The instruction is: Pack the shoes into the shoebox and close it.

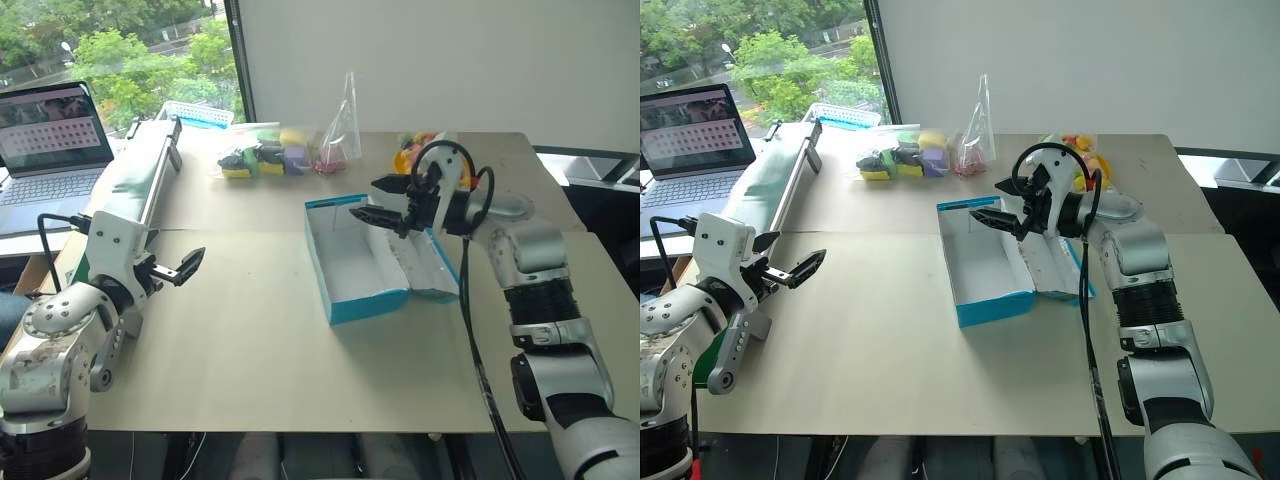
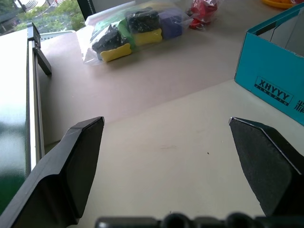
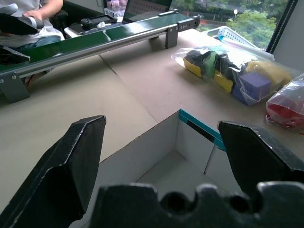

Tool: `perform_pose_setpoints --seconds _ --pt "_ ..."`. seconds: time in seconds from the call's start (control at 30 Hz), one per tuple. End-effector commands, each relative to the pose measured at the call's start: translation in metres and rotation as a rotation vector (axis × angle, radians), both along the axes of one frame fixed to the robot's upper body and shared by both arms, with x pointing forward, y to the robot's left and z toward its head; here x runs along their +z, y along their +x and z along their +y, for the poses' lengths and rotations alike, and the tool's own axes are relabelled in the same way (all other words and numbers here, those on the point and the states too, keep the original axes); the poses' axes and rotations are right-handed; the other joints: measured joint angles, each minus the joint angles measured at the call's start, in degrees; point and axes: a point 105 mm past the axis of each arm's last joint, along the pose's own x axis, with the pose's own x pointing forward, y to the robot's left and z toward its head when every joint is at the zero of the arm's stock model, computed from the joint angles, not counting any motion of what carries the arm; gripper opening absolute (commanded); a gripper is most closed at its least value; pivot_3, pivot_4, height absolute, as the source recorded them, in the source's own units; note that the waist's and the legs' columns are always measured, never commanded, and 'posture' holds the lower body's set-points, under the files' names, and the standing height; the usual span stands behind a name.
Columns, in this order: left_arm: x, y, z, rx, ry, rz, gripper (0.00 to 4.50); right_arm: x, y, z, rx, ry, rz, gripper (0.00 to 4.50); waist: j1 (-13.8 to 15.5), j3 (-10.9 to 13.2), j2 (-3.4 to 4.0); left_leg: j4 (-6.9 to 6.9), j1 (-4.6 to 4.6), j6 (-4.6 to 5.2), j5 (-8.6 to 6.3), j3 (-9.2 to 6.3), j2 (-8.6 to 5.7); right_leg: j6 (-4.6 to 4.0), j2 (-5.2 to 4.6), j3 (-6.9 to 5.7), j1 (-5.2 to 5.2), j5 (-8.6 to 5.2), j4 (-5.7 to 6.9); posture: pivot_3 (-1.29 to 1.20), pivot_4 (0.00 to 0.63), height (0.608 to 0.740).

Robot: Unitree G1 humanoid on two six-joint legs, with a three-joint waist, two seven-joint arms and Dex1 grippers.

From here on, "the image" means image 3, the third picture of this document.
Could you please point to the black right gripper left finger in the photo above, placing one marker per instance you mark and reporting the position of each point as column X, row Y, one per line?
column 59, row 175

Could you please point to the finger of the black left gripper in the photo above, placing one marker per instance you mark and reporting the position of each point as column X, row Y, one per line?
column 12, row 57
column 16, row 23

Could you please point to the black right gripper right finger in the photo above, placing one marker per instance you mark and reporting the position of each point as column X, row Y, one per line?
column 256, row 154

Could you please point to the white cardboard box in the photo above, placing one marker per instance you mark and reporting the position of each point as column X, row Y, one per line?
column 166, row 142

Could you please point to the green conveyor belt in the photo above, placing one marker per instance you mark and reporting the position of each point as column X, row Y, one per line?
column 133, row 28

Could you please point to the seated person bare hand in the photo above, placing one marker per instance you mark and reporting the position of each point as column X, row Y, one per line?
column 33, row 14

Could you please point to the seated person in white shirt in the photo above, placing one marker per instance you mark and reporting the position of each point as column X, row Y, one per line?
column 21, row 6

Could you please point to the black office chair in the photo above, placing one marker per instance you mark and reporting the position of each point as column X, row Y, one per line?
column 59, row 20

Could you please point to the white flat device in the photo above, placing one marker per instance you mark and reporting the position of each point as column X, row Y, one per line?
column 73, row 29

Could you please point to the clear bag of red items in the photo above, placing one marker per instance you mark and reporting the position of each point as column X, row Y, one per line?
column 287, row 104

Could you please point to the purple cube block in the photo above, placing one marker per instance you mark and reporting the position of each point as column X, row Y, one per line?
column 251, row 85

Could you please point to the yellow sponge lump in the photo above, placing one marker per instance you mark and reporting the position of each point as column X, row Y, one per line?
column 270, row 71

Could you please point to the crumpled white tissue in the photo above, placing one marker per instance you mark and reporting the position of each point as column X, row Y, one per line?
column 101, row 24

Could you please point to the clear plastic bag of blocks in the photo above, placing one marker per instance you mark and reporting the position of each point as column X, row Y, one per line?
column 237, row 71

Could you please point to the green cloth piece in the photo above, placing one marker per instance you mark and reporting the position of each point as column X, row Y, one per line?
column 210, row 65

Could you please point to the black foam block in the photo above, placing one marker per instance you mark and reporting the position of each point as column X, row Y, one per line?
column 197, row 58

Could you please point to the white perforated plastic basket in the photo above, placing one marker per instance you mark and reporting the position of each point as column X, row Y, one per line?
column 235, row 38

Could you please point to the dark perforated panel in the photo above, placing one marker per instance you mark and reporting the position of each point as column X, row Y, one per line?
column 147, row 8

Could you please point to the black window frame post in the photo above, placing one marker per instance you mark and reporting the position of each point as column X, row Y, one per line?
column 281, row 23

